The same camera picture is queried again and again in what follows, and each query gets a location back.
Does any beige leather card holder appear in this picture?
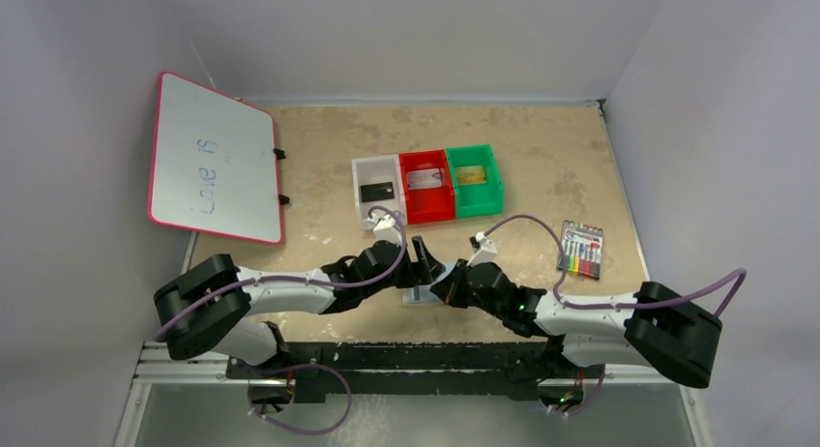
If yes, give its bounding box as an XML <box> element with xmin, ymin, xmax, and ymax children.
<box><xmin>401</xmin><ymin>284</ymin><xmax>444</xmax><ymax>307</ymax></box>

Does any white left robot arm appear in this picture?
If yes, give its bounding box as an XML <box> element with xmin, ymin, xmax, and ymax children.
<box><xmin>153</xmin><ymin>236</ymin><xmax>449</xmax><ymax>366</ymax></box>

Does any black credit card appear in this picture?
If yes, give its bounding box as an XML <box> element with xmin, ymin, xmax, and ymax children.
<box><xmin>359</xmin><ymin>181</ymin><xmax>395</xmax><ymax>203</ymax></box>

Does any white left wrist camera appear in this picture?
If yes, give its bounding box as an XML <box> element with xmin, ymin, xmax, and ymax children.
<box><xmin>368</xmin><ymin>213</ymin><xmax>406</xmax><ymax>247</ymax></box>

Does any pink framed whiteboard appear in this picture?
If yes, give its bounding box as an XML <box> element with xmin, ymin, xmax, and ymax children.
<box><xmin>147</xmin><ymin>72</ymin><xmax>284</xmax><ymax>245</ymax></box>

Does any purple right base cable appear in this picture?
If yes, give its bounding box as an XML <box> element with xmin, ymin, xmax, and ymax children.
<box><xmin>544</xmin><ymin>370</ymin><xmax>607</xmax><ymax>420</ymax></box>

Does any red plastic bin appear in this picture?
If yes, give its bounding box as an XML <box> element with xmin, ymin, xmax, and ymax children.
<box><xmin>398</xmin><ymin>149</ymin><xmax>455</xmax><ymax>224</ymax></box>

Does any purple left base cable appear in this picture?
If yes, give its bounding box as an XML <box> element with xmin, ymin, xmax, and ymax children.
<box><xmin>246</xmin><ymin>365</ymin><xmax>352</xmax><ymax>435</ymax></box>

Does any gold credit card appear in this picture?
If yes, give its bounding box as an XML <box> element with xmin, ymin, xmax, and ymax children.
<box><xmin>454</xmin><ymin>165</ymin><xmax>487</xmax><ymax>186</ymax></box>

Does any white plastic bin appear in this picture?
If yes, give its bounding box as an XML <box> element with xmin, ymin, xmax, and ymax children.
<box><xmin>351</xmin><ymin>154</ymin><xmax>407</xmax><ymax>230</ymax></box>

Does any pack of coloured markers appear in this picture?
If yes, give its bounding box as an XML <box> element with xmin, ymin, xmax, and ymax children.
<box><xmin>557</xmin><ymin>220</ymin><xmax>604</xmax><ymax>281</ymax></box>

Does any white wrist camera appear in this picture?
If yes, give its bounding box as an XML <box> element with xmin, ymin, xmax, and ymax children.
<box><xmin>467</xmin><ymin>232</ymin><xmax>498</xmax><ymax>267</ymax></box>
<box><xmin>368</xmin><ymin>213</ymin><xmax>406</xmax><ymax>247</ymax></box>

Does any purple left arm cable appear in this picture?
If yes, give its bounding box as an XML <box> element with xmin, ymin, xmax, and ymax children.
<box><xmin>153</xmin><ymin>205</ymin><xmax>409</xmax><ymax>343</ymax></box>

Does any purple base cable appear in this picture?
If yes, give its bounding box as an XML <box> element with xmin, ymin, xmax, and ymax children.
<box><xmin>544</xmin><ymin>370</ymin><xmax>607</xmax><ymax>420</ymax></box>
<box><xmin>246</xmin><ymin>365</ymin><xmax>352</xmax><ymax>435</ymax></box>

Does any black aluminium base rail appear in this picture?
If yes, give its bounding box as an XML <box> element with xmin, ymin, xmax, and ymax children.
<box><xmin>131</xmin><ymin>340</ymin><xmax>699</xmax><ymax>407</ymax></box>

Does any green plastic bin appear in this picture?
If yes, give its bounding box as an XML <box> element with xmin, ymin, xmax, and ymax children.
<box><xmin>445</xmin><ymin>144</ymin><xmax>505</xmax><ymax>219</ymax></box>

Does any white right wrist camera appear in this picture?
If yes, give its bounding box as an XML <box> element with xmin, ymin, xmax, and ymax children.
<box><xmin>467</xmin><ymin>232</ymin><xmax>498</xmax><ymax>267</ymax></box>

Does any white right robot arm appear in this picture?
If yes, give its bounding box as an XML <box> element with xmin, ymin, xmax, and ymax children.
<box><xmin>430</xmin><ymin>262</ymin><xmax>722</xmax><ymax>389</ymax></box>

